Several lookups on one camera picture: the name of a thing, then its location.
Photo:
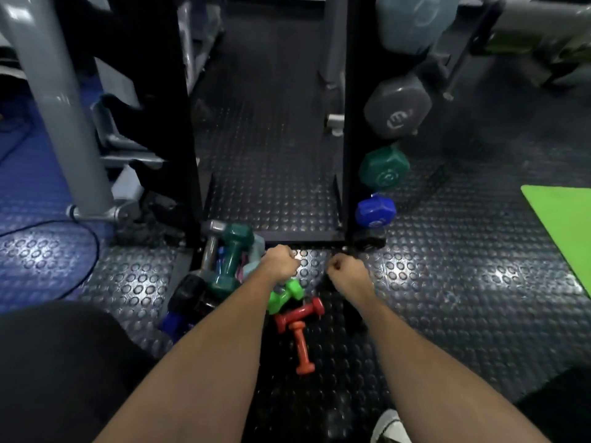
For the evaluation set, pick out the orange dumbbell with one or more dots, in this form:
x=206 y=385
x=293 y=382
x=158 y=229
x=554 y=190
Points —
x=302 y=348

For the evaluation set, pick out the red dumbbell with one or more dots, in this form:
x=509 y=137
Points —
x=299 y=313

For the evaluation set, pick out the green exercise mat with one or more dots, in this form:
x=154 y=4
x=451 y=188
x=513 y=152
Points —
x=565 y=226

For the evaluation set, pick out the person's left fingers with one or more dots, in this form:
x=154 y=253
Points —
x=292 y=262

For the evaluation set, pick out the small blue floor dumbbell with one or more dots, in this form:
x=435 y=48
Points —
x=171 y=323

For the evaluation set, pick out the pale blue floor dumbbell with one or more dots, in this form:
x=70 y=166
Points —
x=256 y=256

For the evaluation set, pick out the light green dumbbell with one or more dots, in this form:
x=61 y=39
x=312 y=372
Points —
x=282 y=297

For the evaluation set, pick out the black dumbbell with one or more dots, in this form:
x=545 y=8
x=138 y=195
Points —
x=187 y=295

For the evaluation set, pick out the person's right fingers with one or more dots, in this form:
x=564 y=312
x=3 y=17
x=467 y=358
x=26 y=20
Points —
x=333 y=266

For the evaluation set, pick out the green racked dumbbell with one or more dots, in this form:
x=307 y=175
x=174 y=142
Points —
x=384 y=167

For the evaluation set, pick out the grey padded gym bench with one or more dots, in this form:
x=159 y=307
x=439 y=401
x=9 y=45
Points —
x=540 y=22

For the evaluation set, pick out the black dumbbell rack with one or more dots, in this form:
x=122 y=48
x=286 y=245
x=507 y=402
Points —
x=157 y=115

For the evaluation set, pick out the large pale blue racked dumbbell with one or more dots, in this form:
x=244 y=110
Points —
x=415 y=20

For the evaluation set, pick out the grey gym machine frame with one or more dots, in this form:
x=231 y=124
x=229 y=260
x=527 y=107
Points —
x=55 y=106

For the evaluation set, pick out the grey racked dumbbell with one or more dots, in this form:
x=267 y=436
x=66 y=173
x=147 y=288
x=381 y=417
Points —
x=397 y=106

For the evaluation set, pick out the person's right hand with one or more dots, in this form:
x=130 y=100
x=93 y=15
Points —
x=349 y=274

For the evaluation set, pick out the dark green floor dumbbell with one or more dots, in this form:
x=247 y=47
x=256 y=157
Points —
x=229 y=262

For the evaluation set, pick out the pink dumbbell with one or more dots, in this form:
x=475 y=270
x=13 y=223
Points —
x=242 y=273

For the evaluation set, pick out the white shoe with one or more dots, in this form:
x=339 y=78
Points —
x=390 y=429

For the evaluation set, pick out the chrome dumbbell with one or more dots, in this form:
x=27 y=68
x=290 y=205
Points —
x=210 y=246

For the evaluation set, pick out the person's left leg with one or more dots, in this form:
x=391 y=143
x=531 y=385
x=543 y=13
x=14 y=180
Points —
x=60 y=373

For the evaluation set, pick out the person's left forearm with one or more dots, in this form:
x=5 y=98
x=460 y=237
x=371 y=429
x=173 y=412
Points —
x=203 y=369

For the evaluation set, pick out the person's right forearm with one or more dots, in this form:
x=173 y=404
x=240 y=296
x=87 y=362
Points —
x=429 y=378

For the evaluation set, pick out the person's left hand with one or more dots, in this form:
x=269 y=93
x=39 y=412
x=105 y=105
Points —
x=276 y=265

